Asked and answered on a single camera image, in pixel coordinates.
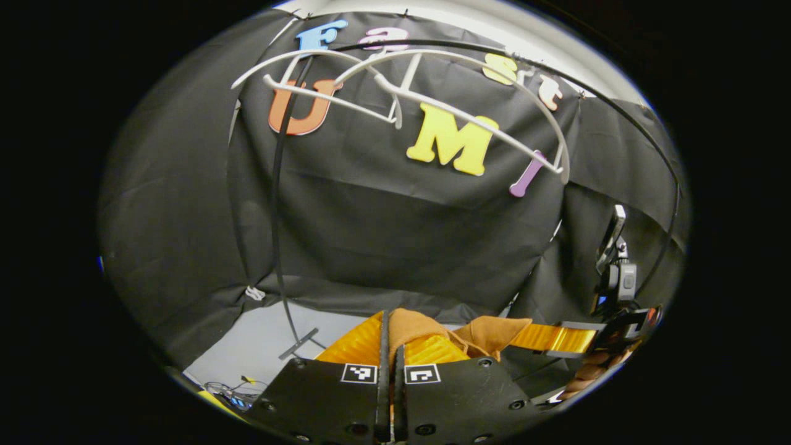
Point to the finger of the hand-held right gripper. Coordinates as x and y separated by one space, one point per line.
556 339
630 324

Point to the small white tie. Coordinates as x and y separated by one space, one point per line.
255 293

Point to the white plastic clothes hanger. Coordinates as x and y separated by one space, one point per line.
405 93
346 104

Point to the black backdrop cloth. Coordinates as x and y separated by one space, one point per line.
383 235

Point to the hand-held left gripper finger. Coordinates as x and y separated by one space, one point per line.
399 402
384 395

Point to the black metal clothes rack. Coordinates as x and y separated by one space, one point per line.
275 216

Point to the brown collared shirt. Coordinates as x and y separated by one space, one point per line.
488 334

